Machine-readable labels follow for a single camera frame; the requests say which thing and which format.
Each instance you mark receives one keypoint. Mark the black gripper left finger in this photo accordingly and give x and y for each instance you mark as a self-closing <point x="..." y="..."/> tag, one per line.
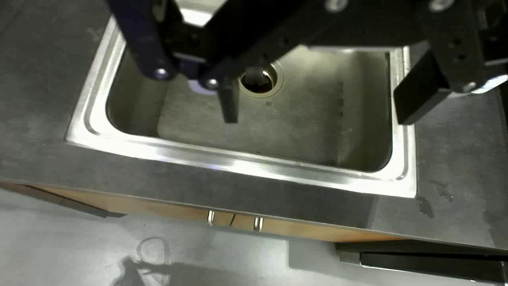
<point x="227" y="100"/>

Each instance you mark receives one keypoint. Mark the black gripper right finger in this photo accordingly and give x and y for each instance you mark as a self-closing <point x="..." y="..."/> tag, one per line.
<point x="423" y="95"/>

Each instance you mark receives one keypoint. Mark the round sink drain strainer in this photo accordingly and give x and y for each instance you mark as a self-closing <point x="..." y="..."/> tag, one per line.
<point x="259" y="79"/>

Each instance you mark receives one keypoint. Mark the stainless steel sink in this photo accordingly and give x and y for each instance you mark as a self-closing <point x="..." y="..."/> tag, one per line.
<point x="318" y="132"/>

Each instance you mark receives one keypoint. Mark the wooden lower cabinet door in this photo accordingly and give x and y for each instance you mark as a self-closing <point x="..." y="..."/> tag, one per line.
<point x="318" y="230"/>
<point x="159" y="208"/>

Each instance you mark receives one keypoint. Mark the black gas stove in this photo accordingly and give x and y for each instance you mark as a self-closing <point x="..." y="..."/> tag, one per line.
<point x="423" y="262"/>

